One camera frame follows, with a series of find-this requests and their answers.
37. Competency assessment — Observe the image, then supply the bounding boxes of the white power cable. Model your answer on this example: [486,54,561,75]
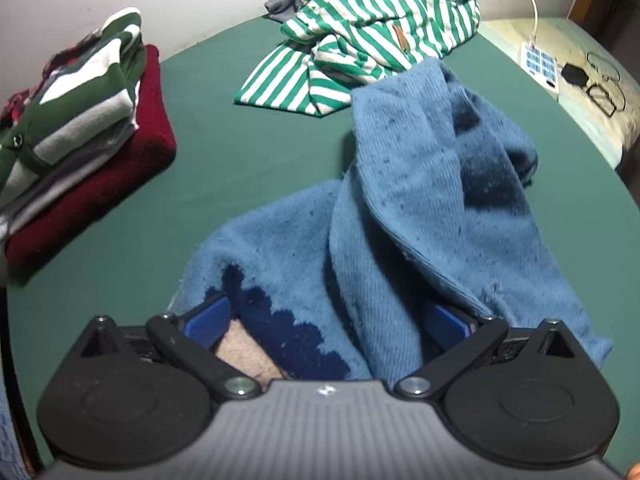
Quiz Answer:
[520,0,542,47]

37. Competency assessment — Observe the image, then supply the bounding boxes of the light grey folded garment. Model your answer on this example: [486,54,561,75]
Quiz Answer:
[0,122,139,241]

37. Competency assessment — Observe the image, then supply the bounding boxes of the green white striped shirt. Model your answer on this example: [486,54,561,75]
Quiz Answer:
[234,0,485,118]

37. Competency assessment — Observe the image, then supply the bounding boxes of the dark grey garment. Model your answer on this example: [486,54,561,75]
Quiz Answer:
[264,0,321,24]

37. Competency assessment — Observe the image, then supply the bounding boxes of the dark red folded sweater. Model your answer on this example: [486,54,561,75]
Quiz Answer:
[5,44,178,267]

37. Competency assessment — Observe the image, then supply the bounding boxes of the green grey striped folded sweater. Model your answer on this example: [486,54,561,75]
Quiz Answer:
[0,7,146,196]

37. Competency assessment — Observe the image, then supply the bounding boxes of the green mat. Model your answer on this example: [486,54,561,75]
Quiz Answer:
[5,10,640,467]

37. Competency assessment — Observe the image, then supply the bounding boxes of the black cable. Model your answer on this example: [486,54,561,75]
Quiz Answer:
[584,51,628,119]

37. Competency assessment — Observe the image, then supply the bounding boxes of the pale printed bed sheet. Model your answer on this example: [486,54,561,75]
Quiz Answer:
[477,17,640,171]

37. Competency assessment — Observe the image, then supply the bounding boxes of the white power strip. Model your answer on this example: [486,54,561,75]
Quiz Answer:
[519,40,562,97]

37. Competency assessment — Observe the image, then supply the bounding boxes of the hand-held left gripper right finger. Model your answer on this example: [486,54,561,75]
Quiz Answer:
[394,300,576,402]

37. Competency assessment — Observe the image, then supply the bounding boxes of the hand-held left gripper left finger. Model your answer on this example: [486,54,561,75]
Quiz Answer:
[80,295,263,403]

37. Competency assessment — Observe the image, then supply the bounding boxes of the red plaid folded garment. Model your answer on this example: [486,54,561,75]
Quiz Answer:
[0,35,101,131]

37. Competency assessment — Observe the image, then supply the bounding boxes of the black power adapter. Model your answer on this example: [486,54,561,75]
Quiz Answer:
[561,62,591,88]

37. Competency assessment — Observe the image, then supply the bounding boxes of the blue knit sweater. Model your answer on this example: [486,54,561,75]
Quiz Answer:
[170,57,614,382]

